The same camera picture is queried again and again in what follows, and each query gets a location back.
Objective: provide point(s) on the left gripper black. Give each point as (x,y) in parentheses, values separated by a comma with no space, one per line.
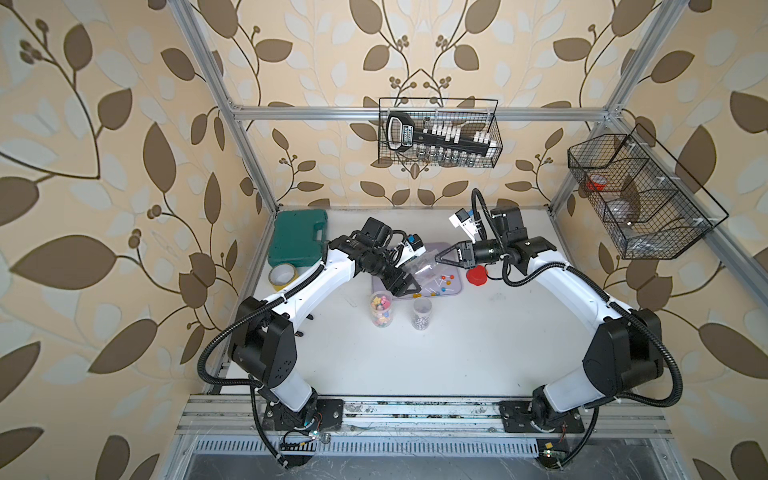
(399,287)

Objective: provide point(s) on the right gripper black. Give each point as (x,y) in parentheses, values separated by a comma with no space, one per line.
(465,253)

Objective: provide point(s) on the red jar lid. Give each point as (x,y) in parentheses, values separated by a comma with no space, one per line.
(477,276)

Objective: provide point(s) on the clear candy jar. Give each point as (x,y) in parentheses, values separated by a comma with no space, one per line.
(426,270)

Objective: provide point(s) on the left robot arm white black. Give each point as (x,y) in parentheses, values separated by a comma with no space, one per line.
(262,338)

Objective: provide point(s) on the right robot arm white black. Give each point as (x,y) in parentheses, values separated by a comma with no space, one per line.
(626,358)

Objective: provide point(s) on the clear jar colourful candies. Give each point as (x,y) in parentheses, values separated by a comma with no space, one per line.
(381,308)

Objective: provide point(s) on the clear jar dark beads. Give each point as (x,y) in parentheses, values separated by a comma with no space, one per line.
(421,313)

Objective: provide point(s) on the lilac plastic tray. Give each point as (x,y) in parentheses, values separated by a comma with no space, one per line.
(448,285)

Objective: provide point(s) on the green plastic tool case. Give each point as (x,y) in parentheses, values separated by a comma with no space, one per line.
(298,238)

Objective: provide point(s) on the red item in basket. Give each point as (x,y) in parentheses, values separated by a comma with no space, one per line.
(595,183)

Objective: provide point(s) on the black wire basket centre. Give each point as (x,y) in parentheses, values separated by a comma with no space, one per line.
(470,114)

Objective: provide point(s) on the black wire basket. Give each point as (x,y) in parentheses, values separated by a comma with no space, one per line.
(654,207)
(470,114)

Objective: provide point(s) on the black socket set rail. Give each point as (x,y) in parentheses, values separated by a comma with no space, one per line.
(402,133)

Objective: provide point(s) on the black wire basket right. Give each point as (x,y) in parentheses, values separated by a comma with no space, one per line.
(654,207)

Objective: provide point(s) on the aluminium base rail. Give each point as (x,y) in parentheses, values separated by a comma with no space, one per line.
(429,416)

